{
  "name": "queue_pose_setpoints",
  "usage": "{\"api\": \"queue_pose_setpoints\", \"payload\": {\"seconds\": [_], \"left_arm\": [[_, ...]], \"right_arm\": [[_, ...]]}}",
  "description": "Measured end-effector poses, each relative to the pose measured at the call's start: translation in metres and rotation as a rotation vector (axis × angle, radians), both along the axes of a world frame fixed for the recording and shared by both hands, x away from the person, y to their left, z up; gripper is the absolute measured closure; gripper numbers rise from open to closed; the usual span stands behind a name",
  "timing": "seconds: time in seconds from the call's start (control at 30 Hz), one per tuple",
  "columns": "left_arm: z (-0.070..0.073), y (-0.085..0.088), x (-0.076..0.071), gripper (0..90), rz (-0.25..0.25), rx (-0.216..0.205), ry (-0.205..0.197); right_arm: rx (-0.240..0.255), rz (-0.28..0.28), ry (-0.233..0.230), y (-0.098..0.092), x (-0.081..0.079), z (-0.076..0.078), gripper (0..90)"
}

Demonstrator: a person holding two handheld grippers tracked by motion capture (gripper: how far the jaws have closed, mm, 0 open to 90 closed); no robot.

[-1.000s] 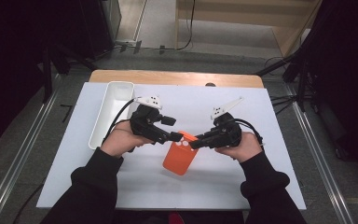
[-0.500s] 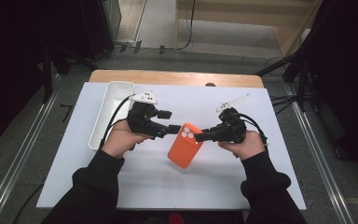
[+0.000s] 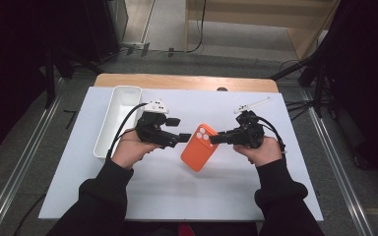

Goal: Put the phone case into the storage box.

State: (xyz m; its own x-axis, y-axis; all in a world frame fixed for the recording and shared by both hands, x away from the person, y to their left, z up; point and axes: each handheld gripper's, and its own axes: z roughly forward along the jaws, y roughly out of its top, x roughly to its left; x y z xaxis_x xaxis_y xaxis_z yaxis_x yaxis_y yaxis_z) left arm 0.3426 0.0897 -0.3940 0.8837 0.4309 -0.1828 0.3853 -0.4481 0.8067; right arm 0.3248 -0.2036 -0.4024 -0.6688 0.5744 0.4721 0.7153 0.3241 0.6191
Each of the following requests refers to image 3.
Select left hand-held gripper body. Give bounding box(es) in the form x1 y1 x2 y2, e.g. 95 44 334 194
135 99 179 149

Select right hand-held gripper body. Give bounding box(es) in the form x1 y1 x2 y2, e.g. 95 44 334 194
224 96 272 149

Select orange phone case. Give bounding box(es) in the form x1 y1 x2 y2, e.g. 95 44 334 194
180 123 220 173

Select person's right hand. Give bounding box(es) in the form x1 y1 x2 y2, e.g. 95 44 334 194
233 136 284 168

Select person's left hand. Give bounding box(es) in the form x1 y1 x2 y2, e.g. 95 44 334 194
111 129 160 171

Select white plastic tray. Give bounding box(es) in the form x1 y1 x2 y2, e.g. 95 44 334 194
93 86 143 160

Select wooden table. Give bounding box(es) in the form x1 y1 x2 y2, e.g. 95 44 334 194
93 73 280 93

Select white table board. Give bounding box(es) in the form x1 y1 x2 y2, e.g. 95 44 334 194
38 86 325 222

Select black stand leg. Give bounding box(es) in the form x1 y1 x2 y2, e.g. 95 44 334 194
270 57 314 82

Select white power strip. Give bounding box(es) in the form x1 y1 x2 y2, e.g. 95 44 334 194
121 40 152 51

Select red object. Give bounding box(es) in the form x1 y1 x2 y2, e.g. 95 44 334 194
176 222 197 236

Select light wooden shelf unit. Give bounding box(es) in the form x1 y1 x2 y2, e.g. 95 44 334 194
185 0 342 62

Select black curtain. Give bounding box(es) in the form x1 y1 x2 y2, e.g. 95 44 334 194
314 0 378 185
0 0 122 161

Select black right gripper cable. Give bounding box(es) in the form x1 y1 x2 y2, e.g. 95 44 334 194
257 116 287 154

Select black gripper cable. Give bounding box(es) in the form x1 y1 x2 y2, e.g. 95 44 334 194
257 116 287 154
105 102 150 160

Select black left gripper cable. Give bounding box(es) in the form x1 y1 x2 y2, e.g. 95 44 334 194
105 102 150 160

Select metal floor rail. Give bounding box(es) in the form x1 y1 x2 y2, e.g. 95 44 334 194
0 78 65 236
303 88 375 236

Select black hanging cable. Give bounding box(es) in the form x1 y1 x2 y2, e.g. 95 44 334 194
186 0 209 54

